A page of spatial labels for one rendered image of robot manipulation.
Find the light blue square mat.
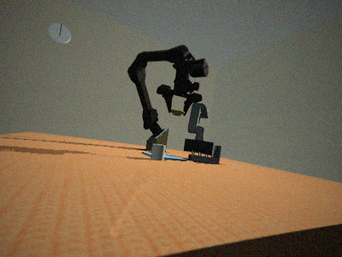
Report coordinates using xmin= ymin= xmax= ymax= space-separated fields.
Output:
xmin=142 ymin=151 xmax=187 ymax=161

